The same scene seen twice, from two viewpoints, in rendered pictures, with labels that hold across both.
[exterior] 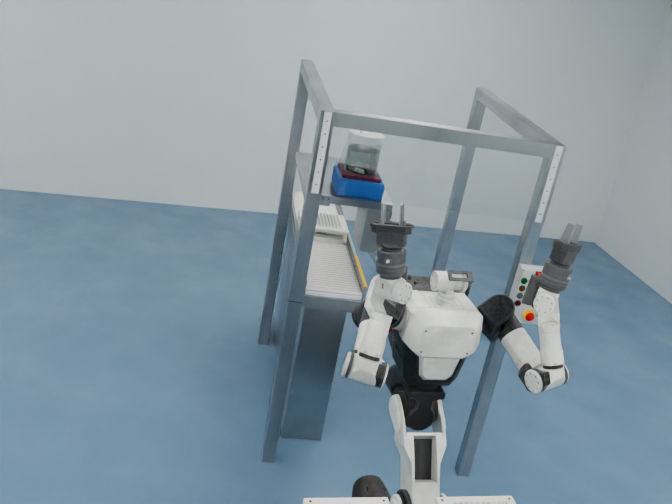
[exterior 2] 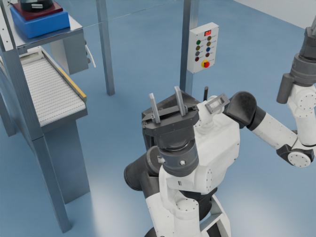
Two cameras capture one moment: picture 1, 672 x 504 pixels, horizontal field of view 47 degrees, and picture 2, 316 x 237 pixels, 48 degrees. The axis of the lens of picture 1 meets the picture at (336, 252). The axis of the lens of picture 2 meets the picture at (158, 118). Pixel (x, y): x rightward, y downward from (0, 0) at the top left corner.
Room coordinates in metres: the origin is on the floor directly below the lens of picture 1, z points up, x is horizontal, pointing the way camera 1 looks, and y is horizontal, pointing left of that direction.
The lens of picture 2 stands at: (1.65, 0.12, 2.09)
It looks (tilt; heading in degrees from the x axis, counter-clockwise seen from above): 42 degrees down; 335
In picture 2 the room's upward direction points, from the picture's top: straight up
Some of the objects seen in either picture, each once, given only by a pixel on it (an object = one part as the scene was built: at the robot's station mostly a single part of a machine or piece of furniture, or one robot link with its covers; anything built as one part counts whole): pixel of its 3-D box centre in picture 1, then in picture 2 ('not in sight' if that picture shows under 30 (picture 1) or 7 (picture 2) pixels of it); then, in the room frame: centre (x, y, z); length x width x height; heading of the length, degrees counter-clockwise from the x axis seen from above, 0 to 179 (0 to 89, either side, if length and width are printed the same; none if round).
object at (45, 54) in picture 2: (347, 234); (39, 47); (3.81, -0.04, 0.91); 1.32 x 0.02 x 0.03; 10
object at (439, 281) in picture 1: (447, 284); (204, 114); (2.36, -0.38, 1.35); 0.10 x 0.07 x 0.09; 107
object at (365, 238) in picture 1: (371, 222); (67, 44); (3.25, -0.13, 1.20); 0.22 x 0.11 x 0.20; 10
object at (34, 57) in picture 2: (321, 230); (18, 53); (3.81, 0.10, 0.91); 0.24 x 0.24 x 0.02; 10
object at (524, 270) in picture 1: (531, 294); (202, 48); (3.18, -0.88, 1.03); 0.17 x 0.06 x 0.26; 100
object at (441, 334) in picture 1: (429, 329); (188, 146); (2.42, -0.37, 1.15); 0.34 x 0.30 x 0.36; 107
